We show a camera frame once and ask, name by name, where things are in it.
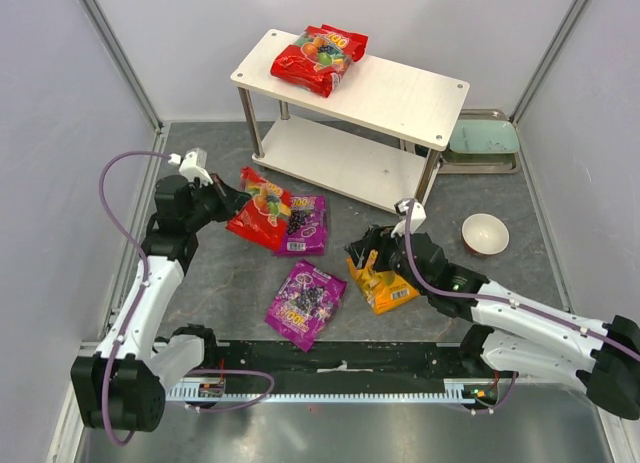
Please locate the white and red bowl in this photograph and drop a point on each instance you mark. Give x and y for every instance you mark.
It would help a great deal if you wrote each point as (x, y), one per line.
(484, 234)

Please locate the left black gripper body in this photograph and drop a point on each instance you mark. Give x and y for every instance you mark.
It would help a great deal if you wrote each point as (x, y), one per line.
(220, 195)

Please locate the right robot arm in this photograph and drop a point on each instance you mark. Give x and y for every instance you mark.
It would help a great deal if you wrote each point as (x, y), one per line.
(512, 333)

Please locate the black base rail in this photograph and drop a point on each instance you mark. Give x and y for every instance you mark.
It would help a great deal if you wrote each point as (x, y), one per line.
(426, 359)

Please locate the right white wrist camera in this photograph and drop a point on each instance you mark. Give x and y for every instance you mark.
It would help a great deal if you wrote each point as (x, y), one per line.
(411, 215)

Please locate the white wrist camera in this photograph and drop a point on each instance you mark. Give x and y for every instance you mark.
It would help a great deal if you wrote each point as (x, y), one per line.
(411, 215)
(192, 165)

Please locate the white slotted cable duct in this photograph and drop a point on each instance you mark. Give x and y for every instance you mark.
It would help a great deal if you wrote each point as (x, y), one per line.
(333, 388)

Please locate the orange mango candy bag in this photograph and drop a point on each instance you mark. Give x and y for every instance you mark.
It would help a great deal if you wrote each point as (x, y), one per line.
(383, 291)

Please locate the purple grape candy bag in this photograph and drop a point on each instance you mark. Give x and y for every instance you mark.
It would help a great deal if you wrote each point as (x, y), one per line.
(304, 304)
(307, 230)

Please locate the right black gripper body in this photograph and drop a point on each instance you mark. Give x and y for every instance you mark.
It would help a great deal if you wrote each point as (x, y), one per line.
(379, 248)

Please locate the metal tray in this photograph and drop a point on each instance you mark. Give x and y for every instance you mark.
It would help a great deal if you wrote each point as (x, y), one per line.
(455, 163)

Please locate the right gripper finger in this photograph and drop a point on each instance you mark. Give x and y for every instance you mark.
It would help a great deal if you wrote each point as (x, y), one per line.
(377, 234)
(359, 252)

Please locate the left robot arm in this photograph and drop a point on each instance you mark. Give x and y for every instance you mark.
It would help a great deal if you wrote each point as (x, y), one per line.
(123, 384)

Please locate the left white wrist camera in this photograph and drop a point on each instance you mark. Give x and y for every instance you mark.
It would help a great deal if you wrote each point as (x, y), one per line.
(192, 165)

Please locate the white two-tier wooden shelf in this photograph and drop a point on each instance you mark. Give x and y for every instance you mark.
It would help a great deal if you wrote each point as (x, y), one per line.
(378, 138)

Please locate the red fruit candy bag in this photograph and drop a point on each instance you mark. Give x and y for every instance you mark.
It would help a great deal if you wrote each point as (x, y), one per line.
(265, 217)
(318, 60)

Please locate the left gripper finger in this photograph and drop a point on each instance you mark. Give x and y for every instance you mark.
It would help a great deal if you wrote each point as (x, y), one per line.
(226, 191)
(233, 206)

